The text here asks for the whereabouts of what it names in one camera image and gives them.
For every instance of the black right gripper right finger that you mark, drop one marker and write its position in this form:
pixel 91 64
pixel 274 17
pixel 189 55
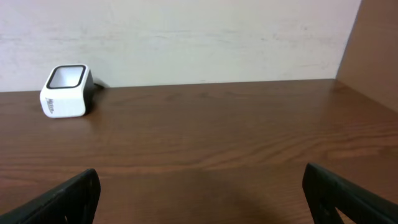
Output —
pixel 327 194

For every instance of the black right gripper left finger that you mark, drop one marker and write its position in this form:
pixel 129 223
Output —
pixel 74 201

